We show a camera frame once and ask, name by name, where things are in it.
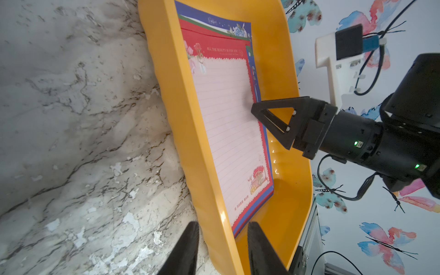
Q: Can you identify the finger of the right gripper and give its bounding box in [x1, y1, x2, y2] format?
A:
[251, 96, 311, 119]
[253, 113, 296, 150]

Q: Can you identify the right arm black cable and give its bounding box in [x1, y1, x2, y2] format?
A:
[316, 154, 379, 202]

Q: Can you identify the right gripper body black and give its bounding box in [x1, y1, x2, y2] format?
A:
[293, 97, 339, 160]

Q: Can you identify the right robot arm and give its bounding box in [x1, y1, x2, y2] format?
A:
[251, 53, 440, 198]

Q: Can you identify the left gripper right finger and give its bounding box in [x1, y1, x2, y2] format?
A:
[247, 222, 289, 275]

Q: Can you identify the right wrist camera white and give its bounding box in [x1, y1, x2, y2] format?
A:
[315, 24, 386, 108]

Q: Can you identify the blue stationery paper stack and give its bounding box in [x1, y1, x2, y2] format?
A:
[175, 1, 261, 102]

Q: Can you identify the red pink stationery paper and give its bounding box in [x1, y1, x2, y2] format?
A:
[179, 18, 275, 236]

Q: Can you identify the yellow storage tray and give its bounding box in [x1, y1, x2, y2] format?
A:
[138, 1, 313, 275]

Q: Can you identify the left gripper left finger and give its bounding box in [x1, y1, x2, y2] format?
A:
[157, 221, 199, 275]

